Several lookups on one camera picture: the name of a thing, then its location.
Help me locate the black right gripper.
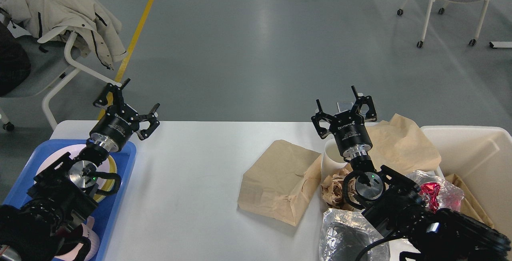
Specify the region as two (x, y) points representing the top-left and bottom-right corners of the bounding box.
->
(311, 86), (378, 158)

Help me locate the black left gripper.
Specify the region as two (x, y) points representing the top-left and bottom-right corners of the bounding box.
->
(88, 78), (160, 152)

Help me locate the pink ribbed mug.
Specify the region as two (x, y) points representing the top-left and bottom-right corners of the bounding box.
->
(55, 217), (100, 261)

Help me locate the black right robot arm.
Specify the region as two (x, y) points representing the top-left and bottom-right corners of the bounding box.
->
(311, 86), (511, 261)

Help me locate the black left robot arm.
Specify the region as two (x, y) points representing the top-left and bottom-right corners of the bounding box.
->
(1, 80), (160, 261)

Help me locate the white paper cup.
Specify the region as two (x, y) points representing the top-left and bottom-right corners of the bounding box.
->
(321, 139), (347, 181)

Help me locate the crumpled brown paper sheet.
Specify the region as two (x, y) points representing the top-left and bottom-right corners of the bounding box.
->
(365, 114), (442, 175)

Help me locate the yellow plate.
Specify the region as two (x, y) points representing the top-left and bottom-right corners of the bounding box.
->
(94, 156), (117, 203)

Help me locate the crumpled brown paper ball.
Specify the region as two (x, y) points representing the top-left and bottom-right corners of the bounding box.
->
(321, 168), (356, 211)

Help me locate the brown paper bag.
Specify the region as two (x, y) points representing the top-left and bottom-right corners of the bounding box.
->
(238, 139), (322, 226)

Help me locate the white chair left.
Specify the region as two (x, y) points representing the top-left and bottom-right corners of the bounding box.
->
(4, 26), (121, 129)

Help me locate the red foil wrapper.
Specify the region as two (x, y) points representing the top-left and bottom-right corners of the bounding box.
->
(419, 181), (441, 213)

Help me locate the silver foil bag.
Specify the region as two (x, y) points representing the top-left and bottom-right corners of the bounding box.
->
(318, 208), (383, 261)

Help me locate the blue plastic tray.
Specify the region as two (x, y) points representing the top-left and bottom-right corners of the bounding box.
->
(2, 139), (137, 261)

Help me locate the clear plastic wrap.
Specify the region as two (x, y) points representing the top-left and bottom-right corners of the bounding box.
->
(406, 170), (464, 211)

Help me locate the black bag on chair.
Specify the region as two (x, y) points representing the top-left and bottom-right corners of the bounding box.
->
(0, 24), (31, 96)

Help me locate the beige jacket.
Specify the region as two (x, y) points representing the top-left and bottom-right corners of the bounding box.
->
(0, 0), (127, 68)

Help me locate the white plastic bin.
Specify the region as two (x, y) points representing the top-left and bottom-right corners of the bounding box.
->
(421, 126), (512, 237)

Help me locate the brown paper in bin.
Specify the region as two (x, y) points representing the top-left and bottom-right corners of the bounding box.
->
(445, 174), (494, 229)

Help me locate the white bar on floor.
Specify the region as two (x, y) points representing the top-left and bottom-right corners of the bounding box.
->
(489, 41), (512, 49)

